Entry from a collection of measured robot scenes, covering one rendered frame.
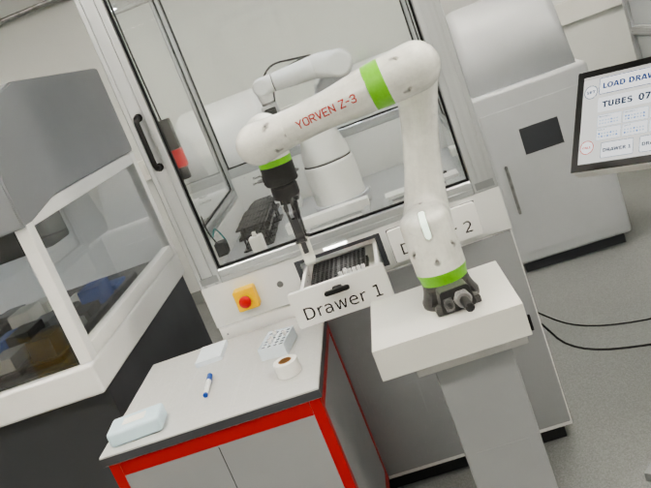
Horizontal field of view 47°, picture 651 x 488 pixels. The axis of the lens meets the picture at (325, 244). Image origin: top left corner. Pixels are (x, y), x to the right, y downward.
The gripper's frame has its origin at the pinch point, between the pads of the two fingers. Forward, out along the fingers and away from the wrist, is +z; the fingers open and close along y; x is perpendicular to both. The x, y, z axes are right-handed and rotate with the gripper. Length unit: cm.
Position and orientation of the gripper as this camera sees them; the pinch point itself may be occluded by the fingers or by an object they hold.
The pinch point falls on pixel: (306, 251)
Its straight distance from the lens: 210.5
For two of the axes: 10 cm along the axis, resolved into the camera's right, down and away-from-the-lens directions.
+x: 9.5, -3.1, -0.8
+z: 3.2, 9.0, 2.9
